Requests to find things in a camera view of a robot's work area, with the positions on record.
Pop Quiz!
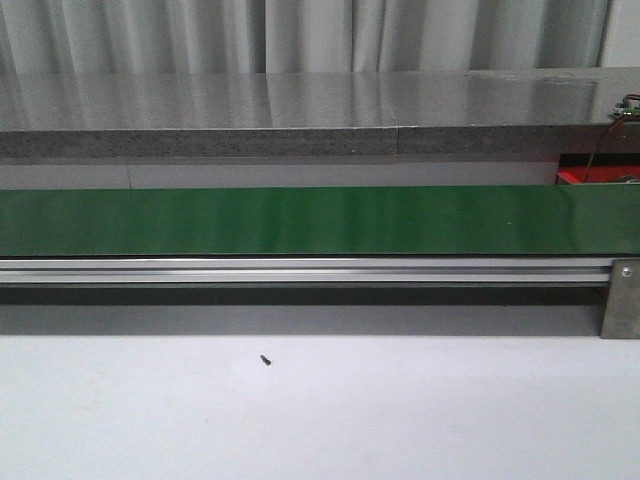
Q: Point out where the grey stone counter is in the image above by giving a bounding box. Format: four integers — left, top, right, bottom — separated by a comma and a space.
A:
1, 68, 639, 189

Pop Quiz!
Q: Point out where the green conveyor belt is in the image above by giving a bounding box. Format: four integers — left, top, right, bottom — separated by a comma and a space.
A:
1, 184, 639, 257

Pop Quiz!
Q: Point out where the red plastic bin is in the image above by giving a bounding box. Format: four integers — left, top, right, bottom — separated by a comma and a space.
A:
556, 153, 639, 184

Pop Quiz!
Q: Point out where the small green circuit board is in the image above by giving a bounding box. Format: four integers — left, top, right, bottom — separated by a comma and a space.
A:
610, 102, 640, 121

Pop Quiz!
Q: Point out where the white pleated curtain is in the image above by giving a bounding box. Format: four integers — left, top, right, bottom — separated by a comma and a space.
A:
1, 1, 610, 74

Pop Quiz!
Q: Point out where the aluminium conveyor frame rail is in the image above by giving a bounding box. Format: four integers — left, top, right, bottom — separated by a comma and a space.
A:
1, 257, 614, 285

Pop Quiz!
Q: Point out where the steel conveyor support bracket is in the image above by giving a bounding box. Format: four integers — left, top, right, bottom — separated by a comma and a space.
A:
600, 258, 640, 339

